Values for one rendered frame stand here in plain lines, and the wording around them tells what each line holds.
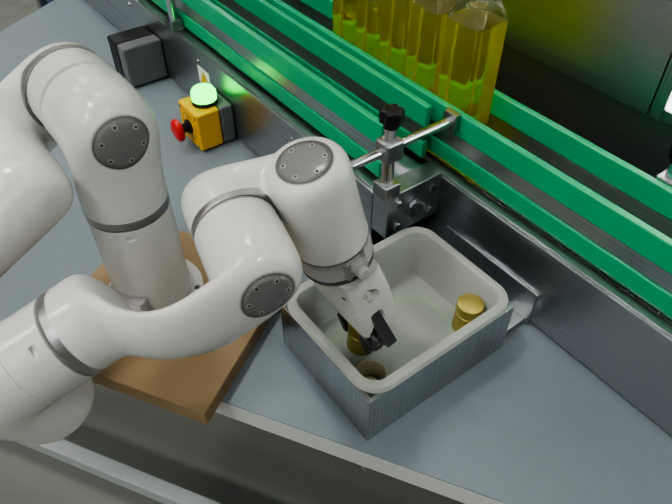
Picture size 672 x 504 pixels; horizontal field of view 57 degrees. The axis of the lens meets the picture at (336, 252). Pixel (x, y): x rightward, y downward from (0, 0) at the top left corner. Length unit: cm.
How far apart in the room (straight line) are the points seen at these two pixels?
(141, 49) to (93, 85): 66
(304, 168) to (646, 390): 47
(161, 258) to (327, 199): 30
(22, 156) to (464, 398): 54
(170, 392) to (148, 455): 88
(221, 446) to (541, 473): 100
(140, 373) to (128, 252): 15
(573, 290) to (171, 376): 48
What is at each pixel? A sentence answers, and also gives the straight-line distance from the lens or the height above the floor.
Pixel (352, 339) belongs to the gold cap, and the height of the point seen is 80.
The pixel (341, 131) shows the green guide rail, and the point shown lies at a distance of 87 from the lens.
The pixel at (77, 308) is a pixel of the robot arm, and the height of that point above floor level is 101.
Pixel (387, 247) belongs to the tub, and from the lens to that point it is 80.
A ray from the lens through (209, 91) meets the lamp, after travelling 109.
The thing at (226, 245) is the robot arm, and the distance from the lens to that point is 49.
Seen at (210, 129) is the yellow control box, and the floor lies 79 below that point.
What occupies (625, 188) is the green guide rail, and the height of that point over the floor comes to 94.
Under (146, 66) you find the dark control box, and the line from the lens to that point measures 133.
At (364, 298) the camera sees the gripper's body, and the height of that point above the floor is 91.
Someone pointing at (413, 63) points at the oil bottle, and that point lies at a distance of 87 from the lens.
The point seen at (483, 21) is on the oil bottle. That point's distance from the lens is 78.
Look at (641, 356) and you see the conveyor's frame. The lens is 77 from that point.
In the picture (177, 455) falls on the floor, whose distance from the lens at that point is 161.
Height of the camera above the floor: 139
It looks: 45 degrees down
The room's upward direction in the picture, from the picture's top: straight up
